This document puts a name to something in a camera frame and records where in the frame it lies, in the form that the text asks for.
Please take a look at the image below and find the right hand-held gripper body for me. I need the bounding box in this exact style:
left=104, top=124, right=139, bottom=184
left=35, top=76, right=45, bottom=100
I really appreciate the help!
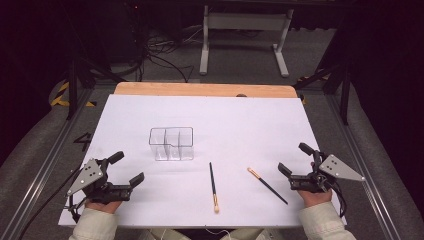
left=288, top=151, right=366, bottom=194

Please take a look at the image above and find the white table mat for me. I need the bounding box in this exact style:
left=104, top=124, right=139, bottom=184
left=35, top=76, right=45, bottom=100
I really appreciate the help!
left=58, top=93, right=348, bottom=229

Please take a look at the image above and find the hand-held gripper cable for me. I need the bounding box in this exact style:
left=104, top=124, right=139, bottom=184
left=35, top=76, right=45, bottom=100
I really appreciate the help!
left=328, top=181, right=348, bottom=218
left=18, top=166, right=84, bottom=240

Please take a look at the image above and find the person's right hand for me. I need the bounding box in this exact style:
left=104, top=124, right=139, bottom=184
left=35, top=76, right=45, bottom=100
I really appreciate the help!
left=297, top=188, right=334, bottom=208

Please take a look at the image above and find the black equipment case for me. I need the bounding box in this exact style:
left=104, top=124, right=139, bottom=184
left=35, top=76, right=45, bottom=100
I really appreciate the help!
left=98, top=0, right=151, bottom=65

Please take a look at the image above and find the black-handled makeup brush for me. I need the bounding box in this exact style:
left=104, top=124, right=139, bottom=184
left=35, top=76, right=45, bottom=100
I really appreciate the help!
left=246, top=167, right=289, bottom=206
left=208, top=161, right=221, bottom=214

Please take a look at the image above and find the bundle of black floor cables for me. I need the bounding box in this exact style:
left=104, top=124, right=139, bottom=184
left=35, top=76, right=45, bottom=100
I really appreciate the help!
left=138, top=24, right=203, bottom=83

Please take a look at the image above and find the person's left hand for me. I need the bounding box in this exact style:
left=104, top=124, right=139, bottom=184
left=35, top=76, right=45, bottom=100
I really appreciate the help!
left=84, top=198, right=123, bottom=214

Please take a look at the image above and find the right hand-held gripper cable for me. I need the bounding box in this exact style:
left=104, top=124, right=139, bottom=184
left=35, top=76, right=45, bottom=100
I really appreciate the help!
left=328, top=181, right=348, bottom=218

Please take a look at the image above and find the yellow and black floor tape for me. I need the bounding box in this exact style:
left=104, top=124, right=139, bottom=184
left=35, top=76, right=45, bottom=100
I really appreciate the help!
left=49, top=81, right=98, bottom=108

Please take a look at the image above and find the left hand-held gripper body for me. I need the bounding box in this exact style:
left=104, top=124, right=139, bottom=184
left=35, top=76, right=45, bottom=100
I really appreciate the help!
left=66, top=158, right=134, bottom=205

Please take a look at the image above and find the aluminium rail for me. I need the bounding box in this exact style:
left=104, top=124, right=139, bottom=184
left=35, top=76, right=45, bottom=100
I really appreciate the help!
left=0, top=87, right=95, bottom=240
left=324, top=94, right=405, bottom=240

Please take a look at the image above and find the white metal stand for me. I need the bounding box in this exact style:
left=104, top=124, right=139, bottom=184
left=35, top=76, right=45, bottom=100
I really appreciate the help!
left=199, top=4, right=295, bottom=78

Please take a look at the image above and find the wooden table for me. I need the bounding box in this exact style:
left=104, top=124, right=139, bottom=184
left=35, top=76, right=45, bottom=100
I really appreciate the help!
left=113, top=81, right=298, bottom=99

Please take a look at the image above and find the left hand-held gripper cable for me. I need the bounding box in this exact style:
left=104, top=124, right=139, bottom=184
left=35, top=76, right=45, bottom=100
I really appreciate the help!
left=18, top=166, right=84, bottom=240

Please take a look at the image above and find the black tripod stand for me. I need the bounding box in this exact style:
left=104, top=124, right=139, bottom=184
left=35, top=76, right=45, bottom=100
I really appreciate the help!
left=65, top=54, right=118, bottom=121
left=293, top=56, right=353, bottom=126

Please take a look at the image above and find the clear plastic organizer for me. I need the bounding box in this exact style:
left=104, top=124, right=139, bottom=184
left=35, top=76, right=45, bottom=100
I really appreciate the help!
left=148, top=126, right=195, bottom=162

